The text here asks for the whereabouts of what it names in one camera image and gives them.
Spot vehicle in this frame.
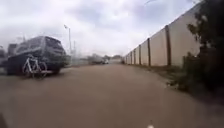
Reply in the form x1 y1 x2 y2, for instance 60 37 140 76
87 54 110 66

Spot brown dirt road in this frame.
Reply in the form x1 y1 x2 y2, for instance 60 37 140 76
0 63 224 128

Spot street lamp pole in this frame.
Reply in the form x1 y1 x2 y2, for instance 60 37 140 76
63 24 73 56

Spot grass strip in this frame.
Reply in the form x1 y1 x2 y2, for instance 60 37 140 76
132 63 188 88

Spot dark van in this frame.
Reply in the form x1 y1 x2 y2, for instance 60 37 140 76
6 35 70 77

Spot white bicycle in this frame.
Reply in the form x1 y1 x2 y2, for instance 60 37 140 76
21 54 50 80

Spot dark leafy bush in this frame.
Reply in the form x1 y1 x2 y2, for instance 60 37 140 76
175 0 224 98

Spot pale concrete wall with pillars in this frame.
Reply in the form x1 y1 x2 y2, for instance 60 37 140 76
123 1 204 68

